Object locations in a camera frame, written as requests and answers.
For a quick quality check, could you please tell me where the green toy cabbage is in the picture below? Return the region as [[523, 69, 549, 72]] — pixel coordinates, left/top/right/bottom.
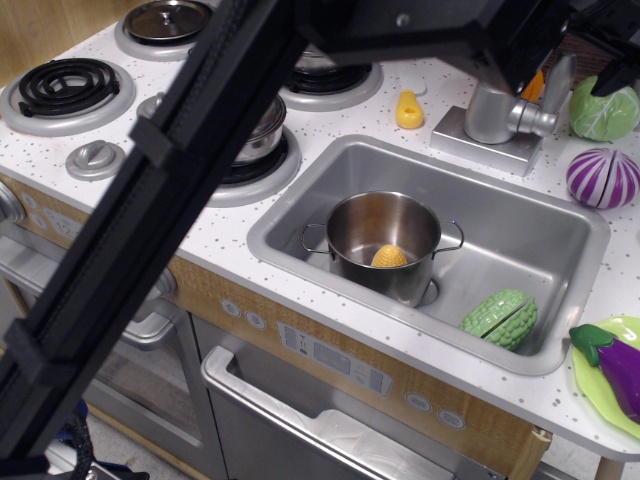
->
[[569, 76, 639, 142]]

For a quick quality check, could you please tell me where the silver faucet lever handle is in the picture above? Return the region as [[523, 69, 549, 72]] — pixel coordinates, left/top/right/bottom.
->
[[542, 53, 577, 115]]

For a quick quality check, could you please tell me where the grey oven dial left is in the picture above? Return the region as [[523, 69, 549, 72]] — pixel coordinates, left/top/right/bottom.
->
[[0, 183, 26, 223]]

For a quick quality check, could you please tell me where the grey stove knob front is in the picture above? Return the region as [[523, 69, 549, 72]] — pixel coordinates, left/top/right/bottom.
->
[[65, 140, 125, 181]]

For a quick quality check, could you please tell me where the stainless steel pot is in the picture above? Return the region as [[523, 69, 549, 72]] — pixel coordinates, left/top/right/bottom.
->
[[300, 191, 465, 307]]

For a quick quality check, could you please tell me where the lidded steel saucepan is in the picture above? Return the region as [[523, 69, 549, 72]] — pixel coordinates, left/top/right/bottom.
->
[[234, 95, 287, 166]]

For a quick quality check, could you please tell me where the silver dishwasher door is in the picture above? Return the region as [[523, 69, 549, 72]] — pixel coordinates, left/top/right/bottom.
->
[[201, 346, 499, 479]]

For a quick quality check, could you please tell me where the silver toy sink basin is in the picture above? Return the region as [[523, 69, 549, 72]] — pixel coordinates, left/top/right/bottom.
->
[[248, 135, 611, 376]]

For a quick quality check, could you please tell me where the green toy bitter melon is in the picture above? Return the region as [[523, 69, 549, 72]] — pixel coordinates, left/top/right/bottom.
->
[[459, 289, 538, 351]]

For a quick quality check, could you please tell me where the light green plate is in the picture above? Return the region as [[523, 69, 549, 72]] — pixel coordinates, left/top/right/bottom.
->
[[572, 316, 639, 437]]

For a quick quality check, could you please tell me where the purple white toy onion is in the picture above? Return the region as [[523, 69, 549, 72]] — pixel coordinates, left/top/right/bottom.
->
[[566, 147, 639, 209]]

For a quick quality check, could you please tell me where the purple toy eggplant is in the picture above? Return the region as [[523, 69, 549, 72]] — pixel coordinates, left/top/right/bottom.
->
[[570, 325, 639, 423]]

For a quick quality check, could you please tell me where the grey oven dial right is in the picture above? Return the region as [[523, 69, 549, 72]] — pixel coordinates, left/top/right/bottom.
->
[[146, 268, 177, 300]]

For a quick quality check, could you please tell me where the silver toy faucet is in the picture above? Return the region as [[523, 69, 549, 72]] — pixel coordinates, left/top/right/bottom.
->
[[430, 82, 562, 176]]

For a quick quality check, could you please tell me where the silver oven door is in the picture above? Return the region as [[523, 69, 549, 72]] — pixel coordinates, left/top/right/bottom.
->
[[0, 234, 221, 480]]

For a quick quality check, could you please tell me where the grey stove knob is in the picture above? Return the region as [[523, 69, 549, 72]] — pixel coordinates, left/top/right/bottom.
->
[[136, 91, 165, 123], [65, 140, 125, 181]]

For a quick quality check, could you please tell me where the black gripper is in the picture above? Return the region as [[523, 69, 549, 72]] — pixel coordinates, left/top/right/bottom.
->
[[569, 0, 639, 97]]

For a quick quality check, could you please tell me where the grey stove knob rear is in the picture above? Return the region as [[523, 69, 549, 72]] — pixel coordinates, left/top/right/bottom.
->
[[136, 91, 165, 123]]

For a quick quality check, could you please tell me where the yellow toy pear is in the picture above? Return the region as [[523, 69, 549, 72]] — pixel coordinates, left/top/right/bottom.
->
[[395, 90, 424, 130]]

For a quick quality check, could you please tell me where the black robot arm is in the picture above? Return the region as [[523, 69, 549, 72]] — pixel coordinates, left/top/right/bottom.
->
[[1, 1, 639, 479]]

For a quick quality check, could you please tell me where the black braided cable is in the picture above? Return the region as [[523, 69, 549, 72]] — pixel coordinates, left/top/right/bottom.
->
[[62, 412, 99, 480]]

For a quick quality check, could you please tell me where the yellow toy corn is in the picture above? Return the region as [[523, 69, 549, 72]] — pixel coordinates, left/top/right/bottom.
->
[[371, 244, 408, 268]]

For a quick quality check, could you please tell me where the steel lid on burner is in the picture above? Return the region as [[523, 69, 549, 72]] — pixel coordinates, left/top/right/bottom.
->
[[124, 1, 213, 42]]

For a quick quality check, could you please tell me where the grey oven dial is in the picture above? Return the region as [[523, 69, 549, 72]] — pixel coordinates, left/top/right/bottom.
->
[[0, 183, 26, 223], [146, 268, 177, 300]]

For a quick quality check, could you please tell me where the black coil burner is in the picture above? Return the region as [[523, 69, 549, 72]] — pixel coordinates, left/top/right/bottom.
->
[[18, 58, 120, 118]]

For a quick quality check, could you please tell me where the open small steel pot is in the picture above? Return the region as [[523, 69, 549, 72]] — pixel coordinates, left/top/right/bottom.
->
[[294, 44, 341, 75]]

